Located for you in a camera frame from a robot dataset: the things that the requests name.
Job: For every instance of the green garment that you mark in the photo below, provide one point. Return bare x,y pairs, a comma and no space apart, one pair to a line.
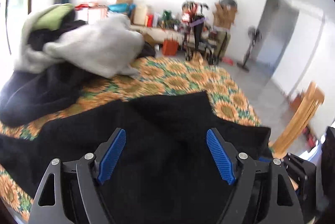
51,17

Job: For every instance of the santa doll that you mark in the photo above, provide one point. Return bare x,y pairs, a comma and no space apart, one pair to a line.
187,15

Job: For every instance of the black cart with red items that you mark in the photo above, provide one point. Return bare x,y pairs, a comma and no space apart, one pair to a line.
197,30

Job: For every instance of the white storage bin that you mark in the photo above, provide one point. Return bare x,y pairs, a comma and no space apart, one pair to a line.
140,13

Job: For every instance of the wooden chair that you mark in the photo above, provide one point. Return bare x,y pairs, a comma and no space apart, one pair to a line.
301,114

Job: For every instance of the teal basin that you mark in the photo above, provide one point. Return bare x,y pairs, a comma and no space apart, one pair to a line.
119,7

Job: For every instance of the black coat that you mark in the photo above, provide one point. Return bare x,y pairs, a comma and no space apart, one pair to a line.
39,93

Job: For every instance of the printed cardboard box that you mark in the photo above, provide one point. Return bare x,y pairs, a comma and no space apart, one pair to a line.
222,21
226,8

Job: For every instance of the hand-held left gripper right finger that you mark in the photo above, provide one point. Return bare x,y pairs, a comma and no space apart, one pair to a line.
219,158

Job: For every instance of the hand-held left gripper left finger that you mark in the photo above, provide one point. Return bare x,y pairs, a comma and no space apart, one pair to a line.
112,156

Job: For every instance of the orange paper bag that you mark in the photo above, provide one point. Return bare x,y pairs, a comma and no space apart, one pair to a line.
169,47

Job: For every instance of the red box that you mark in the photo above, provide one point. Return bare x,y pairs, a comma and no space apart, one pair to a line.
149,20

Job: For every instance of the olive green suitcase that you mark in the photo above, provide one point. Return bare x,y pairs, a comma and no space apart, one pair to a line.
222,40

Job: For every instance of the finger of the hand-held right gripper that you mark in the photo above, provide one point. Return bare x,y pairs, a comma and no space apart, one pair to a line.
298,169

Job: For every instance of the black standing fan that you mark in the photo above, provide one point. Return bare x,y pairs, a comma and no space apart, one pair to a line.
252,35

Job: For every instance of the red cloth bundle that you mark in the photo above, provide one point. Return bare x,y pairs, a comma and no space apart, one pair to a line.
81,6

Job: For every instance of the plain cardboard box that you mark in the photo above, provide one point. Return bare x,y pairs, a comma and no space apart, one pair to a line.
124,1

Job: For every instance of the white ribbed suitcase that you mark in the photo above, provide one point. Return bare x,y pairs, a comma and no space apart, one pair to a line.
81,14

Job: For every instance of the black knit sweater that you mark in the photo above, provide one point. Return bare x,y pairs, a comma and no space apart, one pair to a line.
167,121

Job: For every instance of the grey fan head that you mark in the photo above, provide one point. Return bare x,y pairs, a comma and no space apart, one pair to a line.
229,0

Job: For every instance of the red floor mat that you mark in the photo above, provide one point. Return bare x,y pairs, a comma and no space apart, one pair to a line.
227,60

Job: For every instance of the sunflower blanket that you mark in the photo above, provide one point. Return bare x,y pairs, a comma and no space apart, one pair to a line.
183,77

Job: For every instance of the low wooden shelf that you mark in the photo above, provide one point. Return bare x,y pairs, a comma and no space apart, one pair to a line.
162,32

